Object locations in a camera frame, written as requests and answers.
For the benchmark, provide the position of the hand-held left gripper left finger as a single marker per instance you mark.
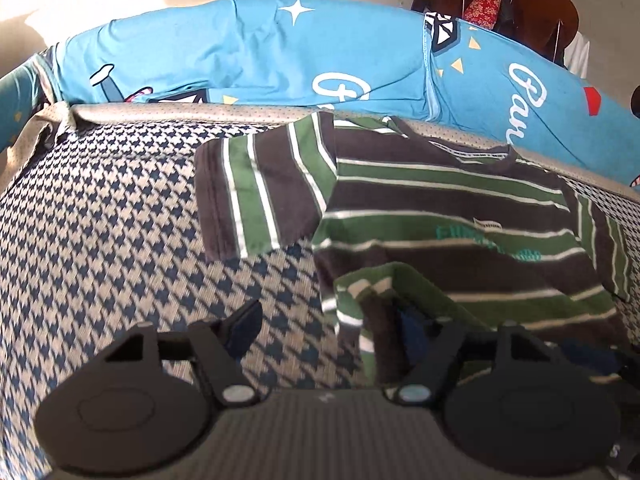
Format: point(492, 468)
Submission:
point(245, 326)

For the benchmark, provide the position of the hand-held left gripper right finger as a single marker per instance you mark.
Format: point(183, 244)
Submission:
point(416, 332)

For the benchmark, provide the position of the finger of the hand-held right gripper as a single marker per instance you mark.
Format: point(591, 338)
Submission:
point(585, 357)

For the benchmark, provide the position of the green brown striped t-shirt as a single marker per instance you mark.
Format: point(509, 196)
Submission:
point(425, 200)

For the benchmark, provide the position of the houndstooth sofa seat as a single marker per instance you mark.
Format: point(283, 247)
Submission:
point(125, 220)

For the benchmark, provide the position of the blue script print sofa cushion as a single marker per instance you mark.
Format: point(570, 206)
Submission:
point(525, 110)

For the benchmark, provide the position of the blue star print sofa cushion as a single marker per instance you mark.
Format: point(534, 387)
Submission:
point(250, 50)

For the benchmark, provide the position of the white tablecloth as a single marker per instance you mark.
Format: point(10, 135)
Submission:
point(580, 55)

